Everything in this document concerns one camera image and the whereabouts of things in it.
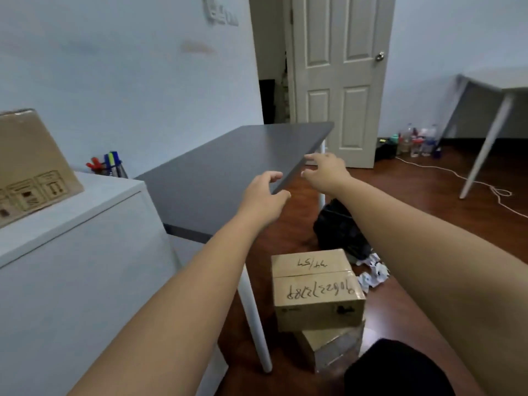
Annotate person's right hand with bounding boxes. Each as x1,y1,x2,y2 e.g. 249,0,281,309
301,152,354,196

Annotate person's left hand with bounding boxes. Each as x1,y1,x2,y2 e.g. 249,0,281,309
237,170,292,234

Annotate paper pieces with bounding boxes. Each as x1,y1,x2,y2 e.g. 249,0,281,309
355,252,391,293

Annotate cardboard box with dashed label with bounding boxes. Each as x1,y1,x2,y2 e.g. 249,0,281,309
271,248,367,333

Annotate black mesh pen holder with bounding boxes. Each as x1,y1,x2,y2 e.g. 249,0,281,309
92,162,129,179

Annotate cardboard box with white labels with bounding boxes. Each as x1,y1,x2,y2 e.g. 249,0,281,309
296,321,366,374

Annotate cardboard box with handwritten marks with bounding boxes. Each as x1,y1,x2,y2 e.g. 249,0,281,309
0,109,85,228

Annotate person's left forearm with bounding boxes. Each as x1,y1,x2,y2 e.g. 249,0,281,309
68,214,265,396

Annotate person's right forearm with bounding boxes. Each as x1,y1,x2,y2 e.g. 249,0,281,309
338,177,528,396

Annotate person's black trousers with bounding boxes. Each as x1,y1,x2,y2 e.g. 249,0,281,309
344,338,457,396

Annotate cluster of plastic bottles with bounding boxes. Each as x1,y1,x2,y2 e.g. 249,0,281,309
395,123,440,158

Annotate black fabric bag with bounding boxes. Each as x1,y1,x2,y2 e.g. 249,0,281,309
258,79,276,125

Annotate white panel door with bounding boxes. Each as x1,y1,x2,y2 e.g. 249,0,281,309
288,0,397,169

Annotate white cabinet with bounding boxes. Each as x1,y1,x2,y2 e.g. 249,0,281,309
0,172,230,396

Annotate long white cable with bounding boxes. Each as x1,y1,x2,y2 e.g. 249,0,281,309
395,155,528,220

